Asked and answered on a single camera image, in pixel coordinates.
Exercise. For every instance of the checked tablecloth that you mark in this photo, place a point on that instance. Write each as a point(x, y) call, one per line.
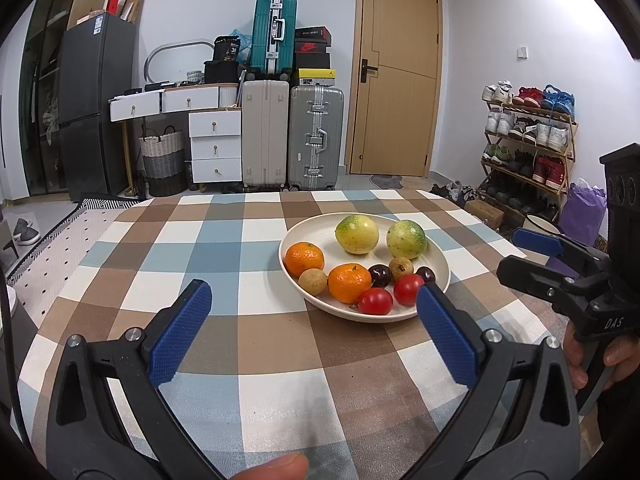
point(200, 240)

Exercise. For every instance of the person's right forearm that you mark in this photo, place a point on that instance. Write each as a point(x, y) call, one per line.
point(615, 420)

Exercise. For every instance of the red tomato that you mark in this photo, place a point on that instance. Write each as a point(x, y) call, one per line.
point(409, 289)
point(375, 301)

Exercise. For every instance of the white ribbed appliance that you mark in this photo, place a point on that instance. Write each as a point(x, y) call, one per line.
point(231, 96)

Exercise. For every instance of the silver suitcase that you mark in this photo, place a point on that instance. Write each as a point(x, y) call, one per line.
point(316, 135)

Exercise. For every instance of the beige suitcase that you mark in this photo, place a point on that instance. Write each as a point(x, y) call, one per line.
point(265, 135)

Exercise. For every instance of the cream oval plate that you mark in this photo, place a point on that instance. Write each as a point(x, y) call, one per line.
point(312, 230)

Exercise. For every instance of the patterned grey rug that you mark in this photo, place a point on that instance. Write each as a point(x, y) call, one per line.
point(60, 245)

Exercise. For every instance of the dark grey refrigerator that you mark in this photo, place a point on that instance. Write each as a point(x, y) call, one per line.
point(95, 110)

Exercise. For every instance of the dark purple plum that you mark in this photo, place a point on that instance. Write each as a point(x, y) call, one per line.
point(380, 275)
point(425, 274)

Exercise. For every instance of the dark glass wardrobe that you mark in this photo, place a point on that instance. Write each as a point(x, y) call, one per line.
point(45, 85)

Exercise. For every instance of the black storage box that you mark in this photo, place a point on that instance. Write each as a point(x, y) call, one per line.
point(222, 72)

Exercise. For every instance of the person's left hand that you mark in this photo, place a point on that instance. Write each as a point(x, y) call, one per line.
point(275, 467)

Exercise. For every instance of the white slotted basket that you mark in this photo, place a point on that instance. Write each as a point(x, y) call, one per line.
point(196, 77)

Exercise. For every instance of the person's right hand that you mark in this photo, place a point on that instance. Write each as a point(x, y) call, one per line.
point(572, 360)

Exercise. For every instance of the teal suitcase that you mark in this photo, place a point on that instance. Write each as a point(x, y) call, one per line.
point(272, 35)

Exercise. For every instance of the wooden door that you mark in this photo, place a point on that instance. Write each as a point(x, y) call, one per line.
point(400, 60)

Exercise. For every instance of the small brown longan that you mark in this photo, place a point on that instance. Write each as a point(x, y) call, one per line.
point(312, 280)

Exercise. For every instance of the brown cardboard box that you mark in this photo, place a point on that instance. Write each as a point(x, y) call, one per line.
point(484, 214)

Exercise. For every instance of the yellow green round melon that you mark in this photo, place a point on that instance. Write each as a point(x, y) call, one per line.
point(356, 234)

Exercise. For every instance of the blue plastic bag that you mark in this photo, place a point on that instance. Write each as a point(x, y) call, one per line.
point(244, 42)

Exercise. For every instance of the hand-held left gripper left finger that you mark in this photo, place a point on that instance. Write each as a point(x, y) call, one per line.
point(180, 330)

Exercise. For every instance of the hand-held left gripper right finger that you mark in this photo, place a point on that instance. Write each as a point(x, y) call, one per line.
point(447, 335)

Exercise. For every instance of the grey slippers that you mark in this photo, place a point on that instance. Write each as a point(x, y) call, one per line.
point(26, 231)

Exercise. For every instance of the metal oval hoop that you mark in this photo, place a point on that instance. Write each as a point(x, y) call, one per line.
point(165, 49)

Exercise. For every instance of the pile of shoes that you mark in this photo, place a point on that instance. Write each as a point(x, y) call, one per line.
point(452, 191)

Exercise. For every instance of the woven laundry basket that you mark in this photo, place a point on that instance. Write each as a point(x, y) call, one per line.
point(162, 165)

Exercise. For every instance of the black red shoe box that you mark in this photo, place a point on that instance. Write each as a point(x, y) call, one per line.
point(312, 47)

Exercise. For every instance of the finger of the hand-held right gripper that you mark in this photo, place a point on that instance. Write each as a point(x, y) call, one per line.
point(530, 272)
point(537, 241)

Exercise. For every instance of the black paper bag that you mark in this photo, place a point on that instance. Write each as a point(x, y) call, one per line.
point(226, 50)

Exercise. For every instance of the white drawer desk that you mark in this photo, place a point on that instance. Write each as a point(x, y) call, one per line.
point(215, 140)

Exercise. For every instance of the purple bag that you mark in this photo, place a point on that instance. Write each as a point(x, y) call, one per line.
point(582, 210)

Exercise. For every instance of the yellow black shoe box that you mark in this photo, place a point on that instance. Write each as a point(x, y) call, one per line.
point(312, 77)

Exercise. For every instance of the yellow brown pear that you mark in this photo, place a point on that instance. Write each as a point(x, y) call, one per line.
point(400, 267)

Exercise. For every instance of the rows of sneakers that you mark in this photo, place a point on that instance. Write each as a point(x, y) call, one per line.
point(525, 132)

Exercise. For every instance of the orange mandarin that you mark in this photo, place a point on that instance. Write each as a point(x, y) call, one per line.
point(349, 282)
point(304, 259)

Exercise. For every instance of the grey door mat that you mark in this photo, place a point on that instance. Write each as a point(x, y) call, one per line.
point(387, 181)

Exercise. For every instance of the white basin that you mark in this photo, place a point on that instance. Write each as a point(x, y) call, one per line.
point(542, 222)

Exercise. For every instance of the wooden shoe rack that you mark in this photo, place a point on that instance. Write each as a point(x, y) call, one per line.
point(570, 125)

